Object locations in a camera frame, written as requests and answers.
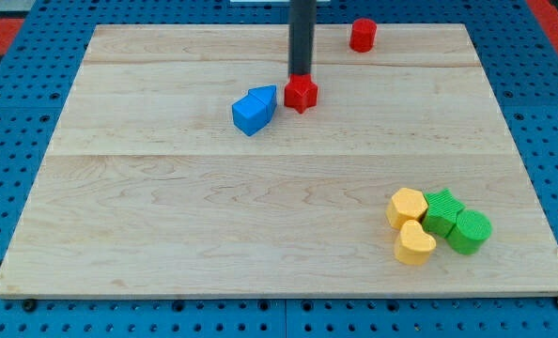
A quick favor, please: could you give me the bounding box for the red cylinder block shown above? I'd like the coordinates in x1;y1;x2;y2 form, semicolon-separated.
349;18;377;53

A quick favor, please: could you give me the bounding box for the blue cube block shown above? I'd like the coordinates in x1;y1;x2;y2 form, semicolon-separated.
232;95;270;136

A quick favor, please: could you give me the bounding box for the blue triangular prism block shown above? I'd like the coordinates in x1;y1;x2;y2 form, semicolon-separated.
248;84;277;122

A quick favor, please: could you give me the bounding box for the red star block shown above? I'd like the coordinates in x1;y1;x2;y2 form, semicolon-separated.
284;73;318;114

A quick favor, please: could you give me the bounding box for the yellow hexagon block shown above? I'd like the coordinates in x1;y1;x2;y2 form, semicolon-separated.
386;188;428;229

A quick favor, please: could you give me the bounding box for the light wooden board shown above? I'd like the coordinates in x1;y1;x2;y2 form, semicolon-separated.
0;23;558;300

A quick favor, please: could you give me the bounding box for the yellow heart block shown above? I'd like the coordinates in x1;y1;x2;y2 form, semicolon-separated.
394;220;437;266

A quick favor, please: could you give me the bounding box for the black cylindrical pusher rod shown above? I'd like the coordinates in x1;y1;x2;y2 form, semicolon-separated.
288;0;317;75

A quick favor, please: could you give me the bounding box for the green star block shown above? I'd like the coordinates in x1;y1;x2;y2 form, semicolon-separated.
422;189;465;238

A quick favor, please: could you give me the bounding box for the green cylinder block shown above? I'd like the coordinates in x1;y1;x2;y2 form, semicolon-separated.
446;209;492;255

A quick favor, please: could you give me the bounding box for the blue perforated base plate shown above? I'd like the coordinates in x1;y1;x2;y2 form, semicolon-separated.
0;0;558;337

